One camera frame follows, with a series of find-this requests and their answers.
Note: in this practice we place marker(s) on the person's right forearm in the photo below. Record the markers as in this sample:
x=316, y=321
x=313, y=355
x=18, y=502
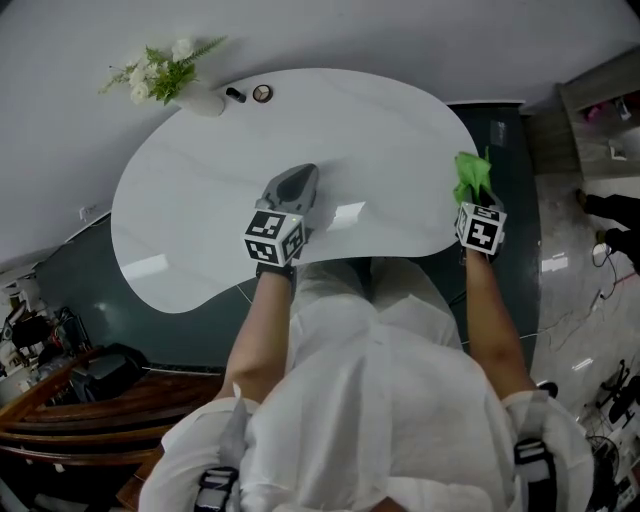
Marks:
x=492, y=325

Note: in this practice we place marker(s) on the black case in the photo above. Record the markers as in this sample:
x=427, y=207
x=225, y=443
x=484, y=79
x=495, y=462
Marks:
x=110, y=370

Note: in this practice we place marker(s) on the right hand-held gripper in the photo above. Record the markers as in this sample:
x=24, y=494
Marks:
x=482, y=232

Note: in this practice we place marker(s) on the grey shelf cabinet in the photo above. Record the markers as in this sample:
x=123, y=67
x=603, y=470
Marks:
x=550, y=135

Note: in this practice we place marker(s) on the black lipstick tube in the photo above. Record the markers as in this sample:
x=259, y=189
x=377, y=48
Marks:
x=235, y=95

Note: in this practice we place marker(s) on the white textured vase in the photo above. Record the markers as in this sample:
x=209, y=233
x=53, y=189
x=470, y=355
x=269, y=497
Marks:
x=200, y=102

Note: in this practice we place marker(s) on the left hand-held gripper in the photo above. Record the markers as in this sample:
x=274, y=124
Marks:
x=272, y=235

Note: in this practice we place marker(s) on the small round compact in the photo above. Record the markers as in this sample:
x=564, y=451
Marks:
x=262, y=93

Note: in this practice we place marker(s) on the white wall socket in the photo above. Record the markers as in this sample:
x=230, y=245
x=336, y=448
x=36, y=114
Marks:
x=88, y=212

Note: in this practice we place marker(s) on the person's white shirt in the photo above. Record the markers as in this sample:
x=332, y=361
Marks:
x=375, y=425

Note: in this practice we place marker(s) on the person's left forearm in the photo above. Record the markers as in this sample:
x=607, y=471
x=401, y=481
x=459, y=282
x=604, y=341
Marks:
x=260, y=340

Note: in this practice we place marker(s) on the pile of assorted equipment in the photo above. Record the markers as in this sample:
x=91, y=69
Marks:
x=35, y=330

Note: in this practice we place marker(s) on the green cloth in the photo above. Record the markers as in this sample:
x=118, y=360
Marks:
x=470, y=172

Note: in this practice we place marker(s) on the white flower bouquet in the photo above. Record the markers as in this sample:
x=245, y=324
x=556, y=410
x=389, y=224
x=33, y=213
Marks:
x=160, y=75

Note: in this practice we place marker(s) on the white curved table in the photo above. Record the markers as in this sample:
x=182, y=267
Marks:
x=225, y=150

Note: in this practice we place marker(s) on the wooden staircase railing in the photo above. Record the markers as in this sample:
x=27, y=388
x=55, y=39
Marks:
x=100, y=430

